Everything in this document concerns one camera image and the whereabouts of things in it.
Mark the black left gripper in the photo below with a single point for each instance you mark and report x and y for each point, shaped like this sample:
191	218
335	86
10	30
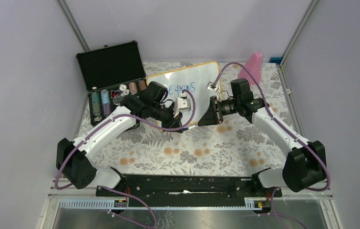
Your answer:
173	122

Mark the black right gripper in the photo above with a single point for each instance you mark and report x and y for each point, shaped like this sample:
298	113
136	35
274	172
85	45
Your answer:
212	116

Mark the yellow framed whiteboard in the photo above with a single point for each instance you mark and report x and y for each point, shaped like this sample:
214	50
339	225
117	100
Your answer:
195	79

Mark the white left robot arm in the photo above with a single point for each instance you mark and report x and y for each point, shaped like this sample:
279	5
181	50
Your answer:
74	159

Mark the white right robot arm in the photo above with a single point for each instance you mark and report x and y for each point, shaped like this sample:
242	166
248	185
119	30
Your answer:
305	163

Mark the orange chip stack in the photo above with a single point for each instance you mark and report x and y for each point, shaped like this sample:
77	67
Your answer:
133	88

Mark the pink wedge eraser block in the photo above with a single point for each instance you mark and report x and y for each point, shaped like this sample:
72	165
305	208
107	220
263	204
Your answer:
253	65

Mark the black poker chip case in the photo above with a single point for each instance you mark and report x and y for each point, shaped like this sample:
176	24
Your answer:
107	68

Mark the teal chip stack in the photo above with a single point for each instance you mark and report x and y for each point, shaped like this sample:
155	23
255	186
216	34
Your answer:
96	104

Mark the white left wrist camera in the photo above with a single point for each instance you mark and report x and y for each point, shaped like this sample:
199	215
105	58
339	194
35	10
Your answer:
181	105

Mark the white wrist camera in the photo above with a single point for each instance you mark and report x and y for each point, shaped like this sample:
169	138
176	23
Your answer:
212	87
181	105

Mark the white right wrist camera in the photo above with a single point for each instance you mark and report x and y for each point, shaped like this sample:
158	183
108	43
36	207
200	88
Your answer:
212	87

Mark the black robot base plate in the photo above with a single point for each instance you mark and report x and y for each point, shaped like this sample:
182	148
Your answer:
158	191

